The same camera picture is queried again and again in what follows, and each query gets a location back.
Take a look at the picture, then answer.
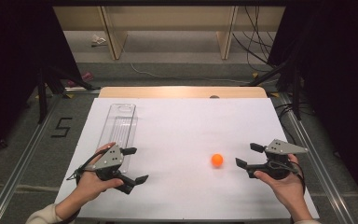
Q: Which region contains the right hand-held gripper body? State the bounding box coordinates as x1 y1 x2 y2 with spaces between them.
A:
246 138 310 181

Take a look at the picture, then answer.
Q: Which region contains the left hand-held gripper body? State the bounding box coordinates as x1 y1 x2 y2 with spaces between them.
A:
88 145 125 182

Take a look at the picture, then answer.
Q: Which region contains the orange ball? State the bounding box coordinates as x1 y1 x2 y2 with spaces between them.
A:
211 153 225 168

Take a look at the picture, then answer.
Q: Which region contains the clear plastic tray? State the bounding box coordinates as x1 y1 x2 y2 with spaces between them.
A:
96 103 138 175

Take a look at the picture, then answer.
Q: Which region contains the person's left hand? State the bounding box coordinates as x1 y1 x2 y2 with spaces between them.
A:
72 142 125 208

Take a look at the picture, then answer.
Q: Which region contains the person's right hand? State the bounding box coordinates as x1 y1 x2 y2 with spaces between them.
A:
254 153 310 217

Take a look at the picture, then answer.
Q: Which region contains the white table mat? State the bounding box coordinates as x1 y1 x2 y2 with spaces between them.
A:
54 97 321 221

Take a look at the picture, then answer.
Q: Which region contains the black metal stand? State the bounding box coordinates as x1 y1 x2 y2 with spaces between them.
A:
36 65 103 125
247 61 303 121

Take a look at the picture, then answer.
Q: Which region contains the pink small object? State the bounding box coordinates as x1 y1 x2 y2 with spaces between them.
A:
66 71 95 89

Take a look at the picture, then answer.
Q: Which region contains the black curtain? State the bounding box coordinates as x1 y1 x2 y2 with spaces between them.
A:
266 0 358 216
0 0 82 162

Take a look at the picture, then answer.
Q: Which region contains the white crumpled paper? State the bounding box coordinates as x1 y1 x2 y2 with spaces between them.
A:
89 34 107 48

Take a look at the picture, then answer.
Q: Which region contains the light wooden desk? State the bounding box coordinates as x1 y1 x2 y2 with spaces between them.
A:
52 6 286 61

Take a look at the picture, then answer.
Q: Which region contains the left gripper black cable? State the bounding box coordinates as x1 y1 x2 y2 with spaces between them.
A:
55 147 111 224

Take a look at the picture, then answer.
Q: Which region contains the silver metal floor rail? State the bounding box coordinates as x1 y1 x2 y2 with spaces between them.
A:
0 92 67 224
279 92 356 224

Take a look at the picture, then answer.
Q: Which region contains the bundle of black cables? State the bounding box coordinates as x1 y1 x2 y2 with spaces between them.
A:
232 6 278 73

